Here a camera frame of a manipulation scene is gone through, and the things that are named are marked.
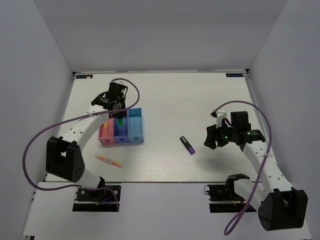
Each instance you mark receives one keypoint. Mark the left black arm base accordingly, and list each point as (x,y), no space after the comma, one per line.
(102,201)

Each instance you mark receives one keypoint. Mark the yellow pink highlighter pen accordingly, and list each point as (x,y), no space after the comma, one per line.
(108,161)

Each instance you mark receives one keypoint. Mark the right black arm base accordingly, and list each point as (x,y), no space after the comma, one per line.
(220,201)

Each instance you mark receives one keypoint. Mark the light blue container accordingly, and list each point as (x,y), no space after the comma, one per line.
(135,125)

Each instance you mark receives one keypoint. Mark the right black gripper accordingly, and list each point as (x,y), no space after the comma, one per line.
(213,134)

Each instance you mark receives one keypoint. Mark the dark blue container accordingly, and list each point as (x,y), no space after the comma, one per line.
(120,133)

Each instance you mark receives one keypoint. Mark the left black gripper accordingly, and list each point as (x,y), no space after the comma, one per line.
(119,114)

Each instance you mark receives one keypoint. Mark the blue corner label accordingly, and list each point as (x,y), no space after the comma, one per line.
(234,75)
(84,76)

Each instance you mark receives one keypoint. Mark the left blue corner label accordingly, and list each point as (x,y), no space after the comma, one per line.
(84,76)

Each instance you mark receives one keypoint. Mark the green capped black highlighter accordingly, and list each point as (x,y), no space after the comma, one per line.
(120,121)

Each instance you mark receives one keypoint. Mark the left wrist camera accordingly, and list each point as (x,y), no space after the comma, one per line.
(118,81)

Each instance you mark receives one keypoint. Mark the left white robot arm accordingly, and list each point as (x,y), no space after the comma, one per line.
(64,154)

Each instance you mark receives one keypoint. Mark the orange capped highlighter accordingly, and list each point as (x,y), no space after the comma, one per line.
(106,129)
(110,128)

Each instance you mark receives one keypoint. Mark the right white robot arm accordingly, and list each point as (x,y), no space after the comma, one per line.
(278,204)

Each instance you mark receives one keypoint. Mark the pink container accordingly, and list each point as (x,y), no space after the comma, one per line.
(105,140)

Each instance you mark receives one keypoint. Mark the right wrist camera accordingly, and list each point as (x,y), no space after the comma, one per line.
(219,114)

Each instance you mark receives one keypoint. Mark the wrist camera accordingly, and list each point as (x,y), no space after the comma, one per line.
(219,114)
(118,81)

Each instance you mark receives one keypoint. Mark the purple capped black highlighter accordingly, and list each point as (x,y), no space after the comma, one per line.
(187,145)

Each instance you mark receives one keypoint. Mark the right blue corner label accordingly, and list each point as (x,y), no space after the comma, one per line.
(234,75)

